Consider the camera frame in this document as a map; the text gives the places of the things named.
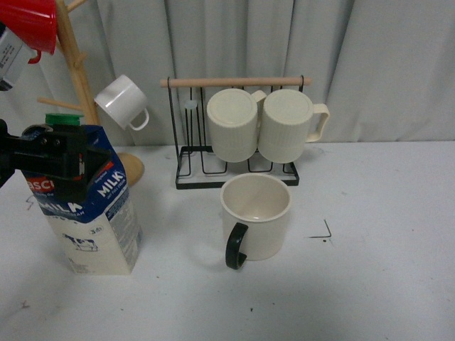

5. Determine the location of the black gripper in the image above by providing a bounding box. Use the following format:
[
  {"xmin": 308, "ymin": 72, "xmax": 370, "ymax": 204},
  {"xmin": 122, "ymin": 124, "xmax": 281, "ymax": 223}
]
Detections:
[{"xmin": 1, "ymin": 119, "xmax": 111, "ymax": 203}]

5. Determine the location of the blue white milk carton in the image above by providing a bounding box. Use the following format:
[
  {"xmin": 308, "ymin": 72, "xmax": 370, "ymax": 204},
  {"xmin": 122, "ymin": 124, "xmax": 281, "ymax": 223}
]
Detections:
[{"xmin": 23, "ymin": 125, "xmax": 141, "ymax": 275}]

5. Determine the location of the cream mug black handle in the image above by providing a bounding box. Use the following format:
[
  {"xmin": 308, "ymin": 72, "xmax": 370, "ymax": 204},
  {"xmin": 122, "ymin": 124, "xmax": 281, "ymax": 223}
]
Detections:
[{"xmin": 220, "ymin": 173, "xmax": 291, "ymax": 270}]

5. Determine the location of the wooden mug tree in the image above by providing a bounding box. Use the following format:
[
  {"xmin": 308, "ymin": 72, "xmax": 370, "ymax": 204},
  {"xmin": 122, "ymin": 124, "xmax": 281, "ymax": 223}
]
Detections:
[{"xmin": 37, "ymin": 0, "xmax": 145, "ymax": 187}]

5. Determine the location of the white hanging mug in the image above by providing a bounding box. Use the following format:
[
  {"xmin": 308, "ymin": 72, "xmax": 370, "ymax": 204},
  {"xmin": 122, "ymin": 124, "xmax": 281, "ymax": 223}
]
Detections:
[{"xmin": 95, "ymin": 75, "xmax": 150, "ymax": 131}]

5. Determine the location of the red plastic mug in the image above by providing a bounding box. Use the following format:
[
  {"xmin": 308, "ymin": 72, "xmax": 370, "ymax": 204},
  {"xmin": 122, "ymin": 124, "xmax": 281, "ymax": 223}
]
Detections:
[{"xmin": 1, "ymin": 0, "xmax": 57, "ymax": 64}]

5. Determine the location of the left cream ribbed mug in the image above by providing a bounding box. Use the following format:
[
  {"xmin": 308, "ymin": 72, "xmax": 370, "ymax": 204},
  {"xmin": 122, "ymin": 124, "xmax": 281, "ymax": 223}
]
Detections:
[{"xmin": 207, "ymin": 88, "xmax": 267, "ymax": 163}]

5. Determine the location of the cream ribbed mug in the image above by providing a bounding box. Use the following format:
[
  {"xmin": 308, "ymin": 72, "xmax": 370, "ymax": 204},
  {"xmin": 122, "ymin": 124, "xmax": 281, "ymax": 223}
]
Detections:
[
  {"xmin": 207, "ymin": 88, "xmax": 267, "ymax": 163},
  {"xmin": 257, "ymin": 89, "xmax": 330, "ymax": 164}
]

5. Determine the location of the right cream ribbed mug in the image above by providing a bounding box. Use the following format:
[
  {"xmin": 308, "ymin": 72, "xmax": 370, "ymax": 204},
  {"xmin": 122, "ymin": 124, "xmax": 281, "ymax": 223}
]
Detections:
[{"xmin": 257, "ymin": 89, "xmax": 330, "ymax": 164}]

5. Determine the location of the black wire cup rack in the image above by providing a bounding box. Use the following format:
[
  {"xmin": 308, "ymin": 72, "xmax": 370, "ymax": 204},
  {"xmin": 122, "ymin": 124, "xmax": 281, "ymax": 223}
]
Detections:
[{"xmin": 160, "ymin": 75, "xmax": 313, "ymax": 190}]

